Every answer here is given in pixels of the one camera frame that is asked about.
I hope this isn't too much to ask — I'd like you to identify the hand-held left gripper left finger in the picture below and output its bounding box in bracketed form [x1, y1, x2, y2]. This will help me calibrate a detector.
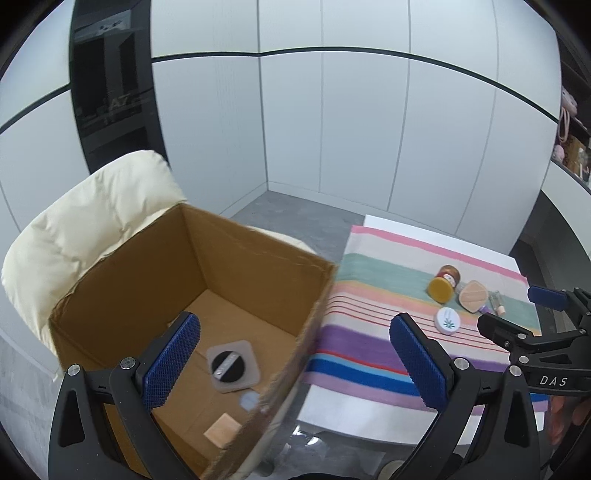
[48, 311, 204, 480]

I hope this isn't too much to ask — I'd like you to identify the black glass wall panel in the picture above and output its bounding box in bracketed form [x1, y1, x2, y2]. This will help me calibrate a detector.
[69, 0, 169, 174]

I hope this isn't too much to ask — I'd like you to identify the black round powder puff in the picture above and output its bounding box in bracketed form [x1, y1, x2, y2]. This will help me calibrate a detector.
[211, 351, 245, 383]

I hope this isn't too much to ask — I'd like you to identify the dark wall shelf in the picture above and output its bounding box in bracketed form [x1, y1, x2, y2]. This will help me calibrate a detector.
[549, 46, 591, 185]

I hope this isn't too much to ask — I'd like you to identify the striped colourful cloth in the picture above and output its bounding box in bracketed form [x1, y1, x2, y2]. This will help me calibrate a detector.
[302, 224, 550, 416]

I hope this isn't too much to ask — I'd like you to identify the white round jar green leaf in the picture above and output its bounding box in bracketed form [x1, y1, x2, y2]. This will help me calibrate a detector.
[434, 307, 462, 335]

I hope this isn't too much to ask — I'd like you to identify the beige hexagonal compact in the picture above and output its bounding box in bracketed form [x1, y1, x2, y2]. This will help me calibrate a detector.
[456, 281, 489, 315]

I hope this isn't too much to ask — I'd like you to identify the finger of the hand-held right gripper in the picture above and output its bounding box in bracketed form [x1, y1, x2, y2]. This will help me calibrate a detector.
[477, 313, 591, 370]
[527, 285, 591, 326]

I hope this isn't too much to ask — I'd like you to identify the amber jar with yellow lid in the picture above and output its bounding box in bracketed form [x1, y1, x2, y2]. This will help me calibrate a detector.
[428, 264, 461, 303]

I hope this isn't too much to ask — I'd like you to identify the cream padded chair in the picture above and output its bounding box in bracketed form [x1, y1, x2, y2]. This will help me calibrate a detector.
[0, 150, 319, 476]

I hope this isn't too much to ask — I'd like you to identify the person's right hand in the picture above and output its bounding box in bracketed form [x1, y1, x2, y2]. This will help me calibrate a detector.
[547, 394, 591, 446]

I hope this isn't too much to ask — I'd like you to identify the brown cardboard box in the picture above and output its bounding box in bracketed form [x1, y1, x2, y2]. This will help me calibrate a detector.
[48, 203, 340, 480]

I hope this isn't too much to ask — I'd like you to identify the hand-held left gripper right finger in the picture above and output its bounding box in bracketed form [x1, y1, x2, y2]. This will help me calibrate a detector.
[389, 313, 541, 480]

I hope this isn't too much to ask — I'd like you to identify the pink plush bag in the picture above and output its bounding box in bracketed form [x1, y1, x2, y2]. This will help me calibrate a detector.
[558, 88, 580, 144]

